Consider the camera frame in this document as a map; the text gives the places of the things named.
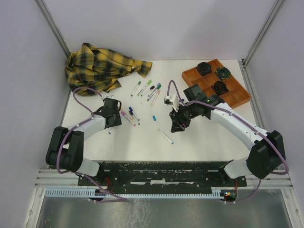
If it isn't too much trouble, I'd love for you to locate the aluminium frame post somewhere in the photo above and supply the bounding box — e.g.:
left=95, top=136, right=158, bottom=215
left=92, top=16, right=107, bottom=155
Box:
left=34, top=0, right=71, bottom=58
left=242, top=0, right=286, bottom=69

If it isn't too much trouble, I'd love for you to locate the yellow plaid shirt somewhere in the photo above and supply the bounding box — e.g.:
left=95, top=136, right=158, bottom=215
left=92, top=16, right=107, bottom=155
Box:
left=65, top=43, right=152, bottom=96

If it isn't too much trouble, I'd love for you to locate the right aluminium frame post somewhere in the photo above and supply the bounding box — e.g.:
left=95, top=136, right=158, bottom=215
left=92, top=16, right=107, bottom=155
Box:
left=242, top=0, right=286, bottom=69

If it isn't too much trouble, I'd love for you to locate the left aluminium frame post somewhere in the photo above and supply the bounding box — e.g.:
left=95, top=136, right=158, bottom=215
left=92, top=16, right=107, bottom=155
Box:
left=34, top=0, right=71, bottom=58

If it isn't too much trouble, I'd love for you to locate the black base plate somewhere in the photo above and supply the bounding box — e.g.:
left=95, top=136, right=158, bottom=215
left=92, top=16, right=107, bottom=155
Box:
left=93, top=161, right=247, bottom=195

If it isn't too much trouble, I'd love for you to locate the green blue rolled sock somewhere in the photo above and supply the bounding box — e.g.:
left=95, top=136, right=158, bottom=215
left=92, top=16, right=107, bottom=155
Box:
left=215, top=67, right=231, bottom=81

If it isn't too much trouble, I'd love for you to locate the pink cap marker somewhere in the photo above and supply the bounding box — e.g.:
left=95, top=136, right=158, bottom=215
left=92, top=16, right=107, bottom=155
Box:
left=151, top=90, right=161, bottom=106

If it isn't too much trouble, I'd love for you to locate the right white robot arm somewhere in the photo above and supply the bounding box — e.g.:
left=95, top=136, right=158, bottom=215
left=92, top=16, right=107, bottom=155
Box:
left=164, top=84, right=289, bottom=186

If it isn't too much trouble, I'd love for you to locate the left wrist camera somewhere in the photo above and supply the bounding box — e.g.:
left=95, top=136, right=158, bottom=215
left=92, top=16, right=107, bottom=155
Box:
left=101, top=95, right=115, bottom=101

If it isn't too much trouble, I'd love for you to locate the light green cap marker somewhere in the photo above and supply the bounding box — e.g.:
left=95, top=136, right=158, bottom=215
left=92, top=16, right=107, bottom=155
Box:
left=137, top=80, right=152, bottom=96

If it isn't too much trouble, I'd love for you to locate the dark floral rolled sock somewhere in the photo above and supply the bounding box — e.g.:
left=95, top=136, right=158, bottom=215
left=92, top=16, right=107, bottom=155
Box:
left=212, top=81, right=229, bottom=96

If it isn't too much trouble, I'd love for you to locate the magenta cap marker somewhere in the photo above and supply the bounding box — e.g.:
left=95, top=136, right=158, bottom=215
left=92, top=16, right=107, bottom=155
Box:
left=121, top=111, right=136, bottom=126

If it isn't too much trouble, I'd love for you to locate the white slotted cable duct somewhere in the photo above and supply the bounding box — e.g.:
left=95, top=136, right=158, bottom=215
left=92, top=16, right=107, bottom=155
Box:
left=44, top=187, right=225, bottom=197

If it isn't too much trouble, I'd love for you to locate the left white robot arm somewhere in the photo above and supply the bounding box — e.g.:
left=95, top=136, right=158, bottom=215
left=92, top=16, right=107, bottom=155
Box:
left=46, top=98, right=122, bottom=185

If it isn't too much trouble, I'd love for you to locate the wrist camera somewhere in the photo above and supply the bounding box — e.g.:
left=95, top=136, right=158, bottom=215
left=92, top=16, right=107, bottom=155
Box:
left=164, top=94, right=184, bottom=112
left=101, top=95, right=115, bottom=101

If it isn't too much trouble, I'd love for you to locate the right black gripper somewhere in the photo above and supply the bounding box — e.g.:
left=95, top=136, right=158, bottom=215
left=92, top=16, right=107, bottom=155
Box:
left=169, top=103, right=198, bottom=133

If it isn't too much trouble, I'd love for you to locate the black cap marker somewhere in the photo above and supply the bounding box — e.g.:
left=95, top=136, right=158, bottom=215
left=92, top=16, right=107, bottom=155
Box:
left=141, top=85, right=155, bottom=96

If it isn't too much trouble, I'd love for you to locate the purple cap marker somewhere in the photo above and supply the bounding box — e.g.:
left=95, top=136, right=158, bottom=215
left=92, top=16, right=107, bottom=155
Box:
left=147, top=88, right=157, bottom=101

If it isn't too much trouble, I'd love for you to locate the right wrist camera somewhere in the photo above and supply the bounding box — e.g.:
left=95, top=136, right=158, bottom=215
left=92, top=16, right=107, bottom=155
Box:
left=164, top=94, right=184, bottom=112

